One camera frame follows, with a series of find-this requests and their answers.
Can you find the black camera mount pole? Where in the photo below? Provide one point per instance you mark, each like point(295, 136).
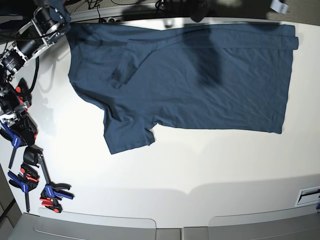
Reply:
point(202, 10)

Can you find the grey chair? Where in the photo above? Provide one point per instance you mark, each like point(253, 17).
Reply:
point(32, 227)
point(301, 223)

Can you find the grey right chair back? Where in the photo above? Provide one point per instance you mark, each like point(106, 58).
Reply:
point(301, 223)

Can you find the top blue red bar clamp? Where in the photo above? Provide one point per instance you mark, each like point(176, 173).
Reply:
point(22, 88)

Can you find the blue red bar clamp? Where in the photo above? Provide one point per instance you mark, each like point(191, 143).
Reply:
point(53, 193)
point(22, 133)
point(22, 88)
point(27, 181)

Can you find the grey left chair back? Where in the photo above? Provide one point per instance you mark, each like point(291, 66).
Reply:
point(32, 227)

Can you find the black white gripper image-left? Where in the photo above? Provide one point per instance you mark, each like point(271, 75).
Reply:
point(14, 111)

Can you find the bottom blue red bar clamp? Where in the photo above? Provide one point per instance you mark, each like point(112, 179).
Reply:
point(53, 193)

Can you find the white slotted label plate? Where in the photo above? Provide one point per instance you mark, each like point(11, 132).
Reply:
point(308, 196)

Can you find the aluminium rail with cables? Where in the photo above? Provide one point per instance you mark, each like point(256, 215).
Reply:
point(129, 9)

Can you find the dark blue T-shirt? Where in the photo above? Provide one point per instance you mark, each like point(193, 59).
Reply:
point(211, 77)

